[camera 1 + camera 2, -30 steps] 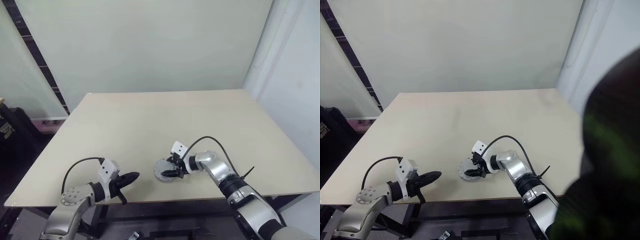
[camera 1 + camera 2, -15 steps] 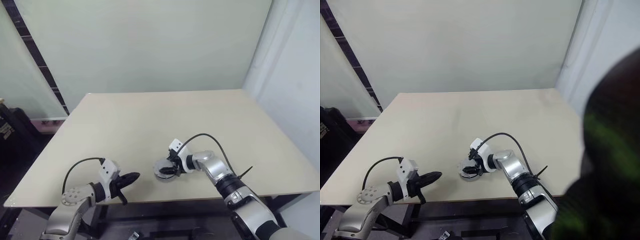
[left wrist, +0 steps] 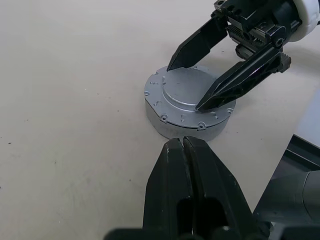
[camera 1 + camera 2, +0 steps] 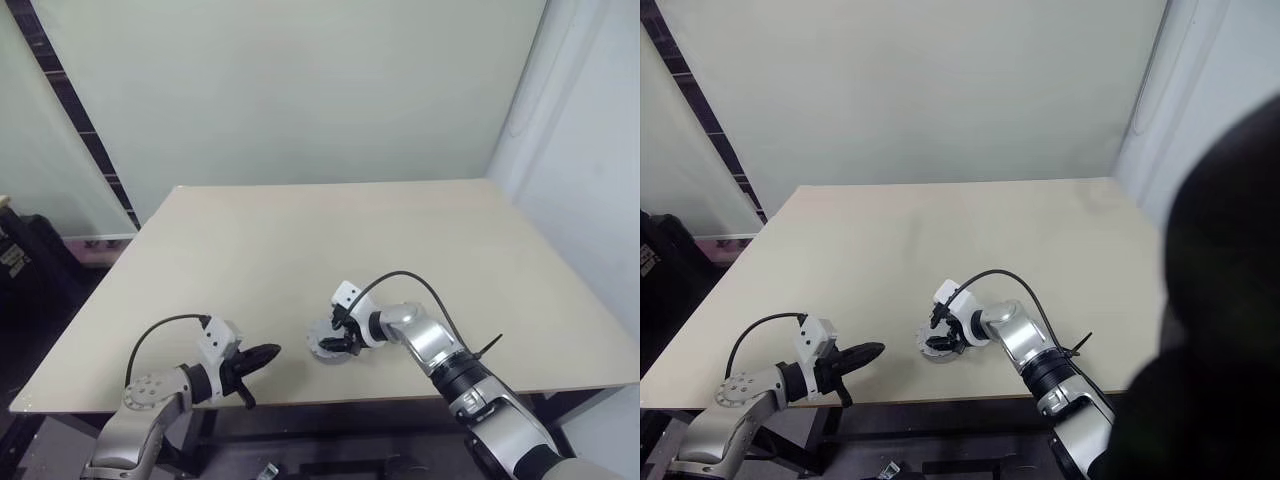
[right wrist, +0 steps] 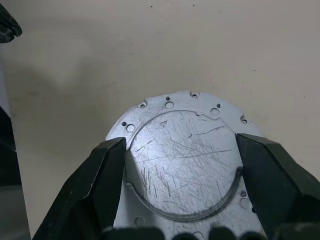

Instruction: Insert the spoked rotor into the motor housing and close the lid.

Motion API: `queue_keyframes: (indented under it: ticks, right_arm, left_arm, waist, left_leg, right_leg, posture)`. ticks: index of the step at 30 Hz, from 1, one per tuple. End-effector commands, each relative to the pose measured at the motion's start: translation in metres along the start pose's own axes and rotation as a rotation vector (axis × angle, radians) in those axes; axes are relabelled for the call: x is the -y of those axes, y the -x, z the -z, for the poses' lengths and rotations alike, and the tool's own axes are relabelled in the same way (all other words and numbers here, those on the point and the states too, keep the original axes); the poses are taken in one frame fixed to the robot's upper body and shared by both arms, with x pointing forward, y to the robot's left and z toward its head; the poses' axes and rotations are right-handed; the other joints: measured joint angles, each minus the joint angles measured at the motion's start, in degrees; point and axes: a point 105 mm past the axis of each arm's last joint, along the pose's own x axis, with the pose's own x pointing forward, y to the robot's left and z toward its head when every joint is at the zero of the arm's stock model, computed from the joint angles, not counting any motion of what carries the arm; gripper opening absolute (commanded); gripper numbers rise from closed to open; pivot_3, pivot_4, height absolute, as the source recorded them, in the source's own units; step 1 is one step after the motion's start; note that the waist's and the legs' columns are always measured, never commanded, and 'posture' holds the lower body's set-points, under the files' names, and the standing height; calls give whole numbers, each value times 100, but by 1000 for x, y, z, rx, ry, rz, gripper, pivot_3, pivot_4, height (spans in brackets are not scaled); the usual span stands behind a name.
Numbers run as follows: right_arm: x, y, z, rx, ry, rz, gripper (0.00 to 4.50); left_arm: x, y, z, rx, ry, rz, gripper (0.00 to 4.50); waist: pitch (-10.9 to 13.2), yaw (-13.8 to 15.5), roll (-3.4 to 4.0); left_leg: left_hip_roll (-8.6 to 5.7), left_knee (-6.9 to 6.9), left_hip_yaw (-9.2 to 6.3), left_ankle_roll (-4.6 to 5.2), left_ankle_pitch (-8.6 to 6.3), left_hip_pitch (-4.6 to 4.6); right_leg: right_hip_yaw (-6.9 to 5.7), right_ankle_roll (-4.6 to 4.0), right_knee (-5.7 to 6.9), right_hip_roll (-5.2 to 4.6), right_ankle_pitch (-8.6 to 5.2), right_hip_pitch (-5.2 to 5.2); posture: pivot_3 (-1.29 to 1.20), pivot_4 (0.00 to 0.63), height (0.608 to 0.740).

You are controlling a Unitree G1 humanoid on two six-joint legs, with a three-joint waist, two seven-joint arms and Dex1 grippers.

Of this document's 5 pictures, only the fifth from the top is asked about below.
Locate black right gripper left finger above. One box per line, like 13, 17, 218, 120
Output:
32, 136, 127, 240

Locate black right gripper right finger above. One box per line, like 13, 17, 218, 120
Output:
235, 132, 320, 236

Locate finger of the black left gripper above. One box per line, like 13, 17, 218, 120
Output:
0, 4, 23, 44

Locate grey round motor cover plate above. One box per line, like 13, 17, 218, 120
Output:
105, 90, 266, 240

